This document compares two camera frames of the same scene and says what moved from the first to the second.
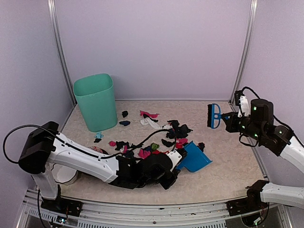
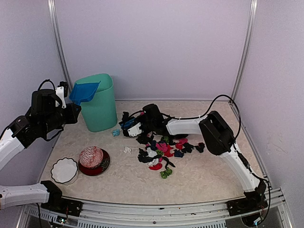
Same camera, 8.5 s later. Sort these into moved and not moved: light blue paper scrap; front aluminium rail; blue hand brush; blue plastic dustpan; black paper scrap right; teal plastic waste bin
Moved: light blue paper scrap; blue hand brush; blue plastic dustpan
Not moved: front aluminium rail; teal plastic waste bin; black paper scrap right
